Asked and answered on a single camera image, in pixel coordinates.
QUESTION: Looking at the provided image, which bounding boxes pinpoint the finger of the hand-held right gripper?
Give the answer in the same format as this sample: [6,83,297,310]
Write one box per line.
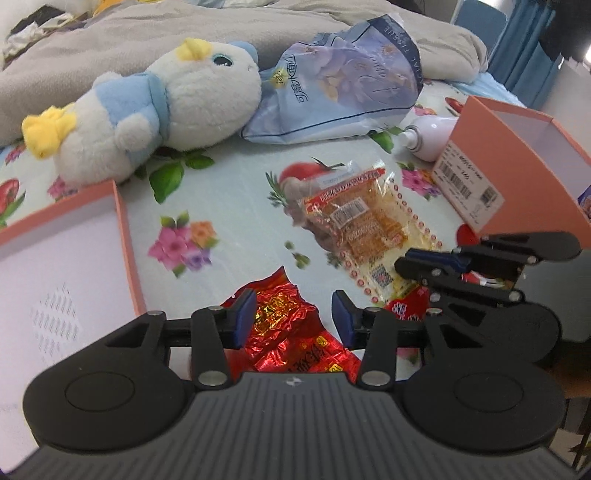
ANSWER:
[443,230,583,280]
[394,248,526,315]

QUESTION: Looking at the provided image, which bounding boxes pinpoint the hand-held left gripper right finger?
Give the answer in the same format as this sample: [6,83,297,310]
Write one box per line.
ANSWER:
[331,290,505,389]

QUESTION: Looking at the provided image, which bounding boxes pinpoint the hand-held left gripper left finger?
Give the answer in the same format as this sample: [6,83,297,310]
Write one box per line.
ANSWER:
[104,288,258,391]

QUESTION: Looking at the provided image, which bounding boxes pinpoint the red foil snack packet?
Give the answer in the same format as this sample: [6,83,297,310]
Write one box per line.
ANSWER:
[221,265,365,385]

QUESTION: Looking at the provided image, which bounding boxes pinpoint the red white-patterned snack packet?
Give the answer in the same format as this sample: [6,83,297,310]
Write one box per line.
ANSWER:
[382,271,505,325]

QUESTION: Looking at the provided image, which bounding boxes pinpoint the pink deep box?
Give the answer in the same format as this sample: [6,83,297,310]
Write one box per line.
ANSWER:
[431,95,591,259]

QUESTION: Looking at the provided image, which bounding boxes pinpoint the red-bordered clear snack packet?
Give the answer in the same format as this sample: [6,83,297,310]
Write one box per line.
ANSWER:
[293,159,444,308]

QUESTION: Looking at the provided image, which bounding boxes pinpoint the white pump bottle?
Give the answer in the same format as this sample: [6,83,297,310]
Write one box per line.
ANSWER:
[398,115,461,162]

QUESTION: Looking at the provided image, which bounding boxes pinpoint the pink shallow box lid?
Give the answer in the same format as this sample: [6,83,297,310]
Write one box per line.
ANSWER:
[0,179,147,462]

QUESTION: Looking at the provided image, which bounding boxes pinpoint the pale blue tissue packet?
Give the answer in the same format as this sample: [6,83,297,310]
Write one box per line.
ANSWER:
[240,14,422,145]

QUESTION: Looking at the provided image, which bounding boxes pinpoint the blue curtain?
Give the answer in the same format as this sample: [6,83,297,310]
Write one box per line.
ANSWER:
[489,0,559,100]

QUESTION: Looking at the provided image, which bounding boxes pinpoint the white blue plush toy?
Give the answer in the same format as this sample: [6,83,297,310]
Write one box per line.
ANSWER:
[21,38,263,188]

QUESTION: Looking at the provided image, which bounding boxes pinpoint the dark hanging clothes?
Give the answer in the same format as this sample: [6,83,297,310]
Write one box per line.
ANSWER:
[540,0,591,61]

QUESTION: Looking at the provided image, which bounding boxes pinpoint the blue chair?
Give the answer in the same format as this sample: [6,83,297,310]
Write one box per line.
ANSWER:
[455,0,509,38]

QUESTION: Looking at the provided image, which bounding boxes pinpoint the grey duvet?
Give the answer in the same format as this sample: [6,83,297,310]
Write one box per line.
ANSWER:
[0,0,489,148]

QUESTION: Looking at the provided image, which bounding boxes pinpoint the pile of clothes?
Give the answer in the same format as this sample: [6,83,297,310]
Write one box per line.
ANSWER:
[2,23,47,58]

